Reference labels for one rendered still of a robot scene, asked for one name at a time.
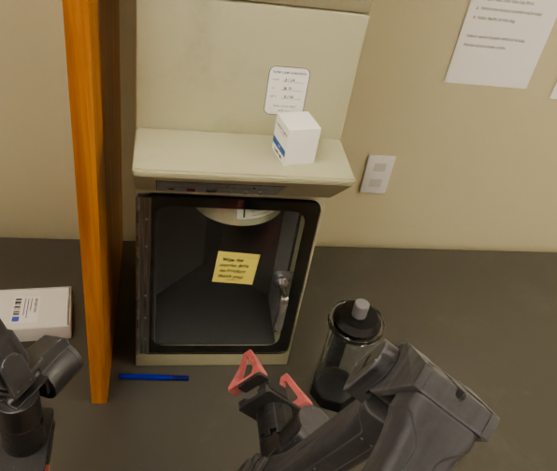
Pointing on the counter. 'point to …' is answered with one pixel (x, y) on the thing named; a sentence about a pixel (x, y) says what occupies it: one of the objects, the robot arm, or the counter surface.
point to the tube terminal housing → (239, 83)
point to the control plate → (218, 188)
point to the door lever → (281, 304)
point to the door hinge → (137, 248)
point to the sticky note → (235, 267)
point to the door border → (143, 273)
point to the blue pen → (153, 377)
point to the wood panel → (96, 170)
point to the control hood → (235, 162)
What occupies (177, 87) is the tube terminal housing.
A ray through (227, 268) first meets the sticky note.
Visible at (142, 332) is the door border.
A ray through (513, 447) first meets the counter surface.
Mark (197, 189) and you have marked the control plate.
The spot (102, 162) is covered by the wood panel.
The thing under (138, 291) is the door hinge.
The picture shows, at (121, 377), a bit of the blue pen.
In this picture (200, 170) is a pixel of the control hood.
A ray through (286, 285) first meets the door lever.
